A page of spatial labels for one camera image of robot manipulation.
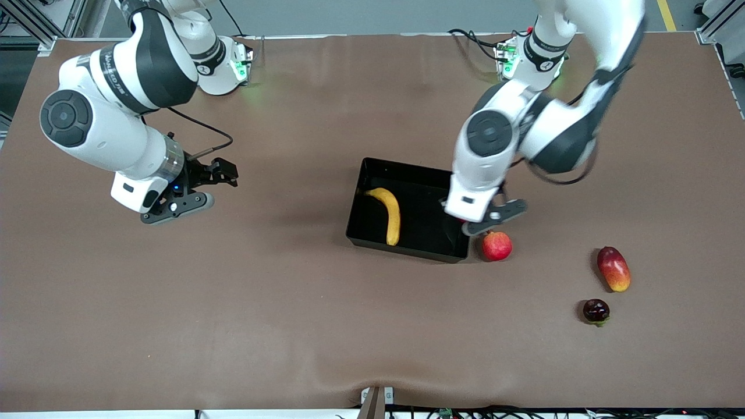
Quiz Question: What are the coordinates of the black left arm base cable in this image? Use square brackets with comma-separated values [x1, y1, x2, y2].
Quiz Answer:
[447, 28, 504, 62]

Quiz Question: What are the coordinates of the dark purple mangosteen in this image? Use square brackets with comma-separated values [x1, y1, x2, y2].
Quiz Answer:
[583, 299, 611, 328]

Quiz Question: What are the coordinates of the yellow banana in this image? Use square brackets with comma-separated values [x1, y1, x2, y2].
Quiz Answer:
[365, 187, 402, 246]

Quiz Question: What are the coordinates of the black arm base cable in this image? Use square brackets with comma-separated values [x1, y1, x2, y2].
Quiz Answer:
[447, 28, 504, 62]
[218, 0, 245, 37]

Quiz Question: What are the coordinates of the brown table cover mat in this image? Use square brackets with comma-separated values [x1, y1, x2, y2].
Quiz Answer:
[0, 32, 745, 411]

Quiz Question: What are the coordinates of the black right arm base cable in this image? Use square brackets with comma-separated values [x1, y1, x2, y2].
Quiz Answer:
[218, 0, 245, 37]

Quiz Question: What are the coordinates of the red yellow mango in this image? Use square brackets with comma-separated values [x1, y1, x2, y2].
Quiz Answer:
[597, 246, 632, 293]

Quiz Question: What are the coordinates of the red pomegranate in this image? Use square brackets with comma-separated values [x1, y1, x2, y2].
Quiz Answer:
[481, 230, 514, 262]

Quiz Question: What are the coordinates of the black plastic box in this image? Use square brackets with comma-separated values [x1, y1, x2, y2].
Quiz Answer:
[346, 157, 471, 264]

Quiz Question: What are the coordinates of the metal camera post bracket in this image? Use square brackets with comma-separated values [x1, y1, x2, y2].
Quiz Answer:
[360, 386, 395, 419]

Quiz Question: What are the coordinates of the aluminium frame strut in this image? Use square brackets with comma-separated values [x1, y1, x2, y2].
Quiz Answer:
[0, 0, 88, 56]
[696, 0, 745, 44]

